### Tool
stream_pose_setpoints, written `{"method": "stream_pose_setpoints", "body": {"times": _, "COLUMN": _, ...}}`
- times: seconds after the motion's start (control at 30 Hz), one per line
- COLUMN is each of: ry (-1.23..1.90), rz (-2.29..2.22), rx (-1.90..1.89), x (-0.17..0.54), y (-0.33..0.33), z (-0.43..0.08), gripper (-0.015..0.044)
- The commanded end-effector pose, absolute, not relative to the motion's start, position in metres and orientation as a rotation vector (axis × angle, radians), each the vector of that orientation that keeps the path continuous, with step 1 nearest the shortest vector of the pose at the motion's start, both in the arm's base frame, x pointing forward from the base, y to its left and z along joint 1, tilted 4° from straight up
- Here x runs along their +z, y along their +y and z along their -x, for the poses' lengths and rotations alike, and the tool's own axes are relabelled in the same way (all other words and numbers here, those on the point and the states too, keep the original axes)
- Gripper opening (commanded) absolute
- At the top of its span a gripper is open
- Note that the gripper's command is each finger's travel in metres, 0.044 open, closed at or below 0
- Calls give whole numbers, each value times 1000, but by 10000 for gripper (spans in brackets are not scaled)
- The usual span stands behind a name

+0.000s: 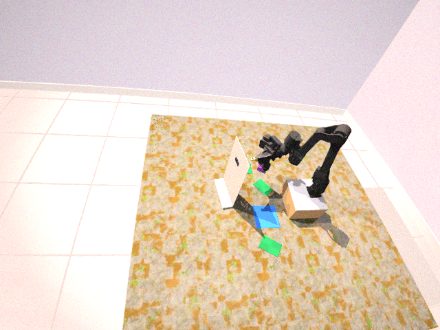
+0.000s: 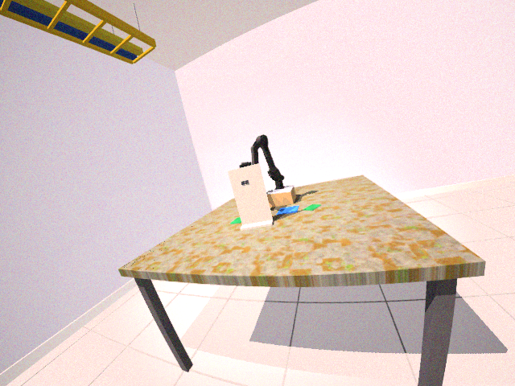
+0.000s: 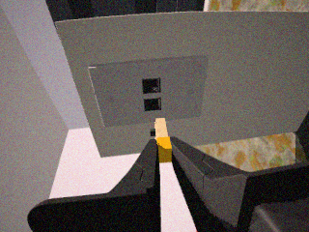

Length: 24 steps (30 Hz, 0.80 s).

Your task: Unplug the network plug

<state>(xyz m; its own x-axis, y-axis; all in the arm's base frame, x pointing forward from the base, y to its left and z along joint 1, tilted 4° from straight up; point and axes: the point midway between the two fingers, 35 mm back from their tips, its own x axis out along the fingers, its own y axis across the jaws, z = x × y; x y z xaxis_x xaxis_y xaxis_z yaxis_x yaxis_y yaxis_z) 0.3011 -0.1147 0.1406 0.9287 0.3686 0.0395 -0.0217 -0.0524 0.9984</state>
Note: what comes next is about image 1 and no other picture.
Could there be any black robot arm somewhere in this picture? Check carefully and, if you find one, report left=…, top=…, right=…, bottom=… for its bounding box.
left=259, top=124, right=352, bottom=198

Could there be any green rectangular block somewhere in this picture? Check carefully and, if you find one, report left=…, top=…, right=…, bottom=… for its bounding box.
left=253, top=179, right=273, bottom=196

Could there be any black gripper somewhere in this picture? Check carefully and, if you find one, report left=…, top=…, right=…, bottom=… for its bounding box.
left=255, top=135, right=285, bottom=171

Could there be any grey panel with socket openings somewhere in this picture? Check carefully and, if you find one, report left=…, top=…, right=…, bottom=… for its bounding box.
left=214, top=136, right=250, bottom=209

